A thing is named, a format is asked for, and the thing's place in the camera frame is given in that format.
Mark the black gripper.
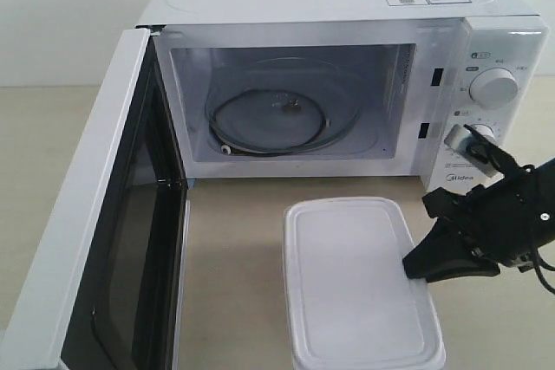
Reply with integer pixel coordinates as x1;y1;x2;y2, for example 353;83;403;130
402;159;554;282

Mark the white microwave door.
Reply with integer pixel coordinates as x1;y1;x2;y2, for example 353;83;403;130
1;27;190;369

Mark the white Midea microwave oven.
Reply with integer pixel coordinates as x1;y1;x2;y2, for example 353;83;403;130
138;0;549;192

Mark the glass turntable plate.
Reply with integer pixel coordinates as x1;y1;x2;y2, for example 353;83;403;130
205;57;362;156

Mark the white plastic lidded container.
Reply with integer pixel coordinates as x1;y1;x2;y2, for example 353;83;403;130
282;197;446;369

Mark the white lower timer knob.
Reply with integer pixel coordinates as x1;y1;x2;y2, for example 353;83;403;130
462;124;497;146

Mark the white upper power knob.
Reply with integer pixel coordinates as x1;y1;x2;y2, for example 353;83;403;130
469;68;519;110

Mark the black camera cable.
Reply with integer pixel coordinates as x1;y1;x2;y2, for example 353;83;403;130
524;239;555;295

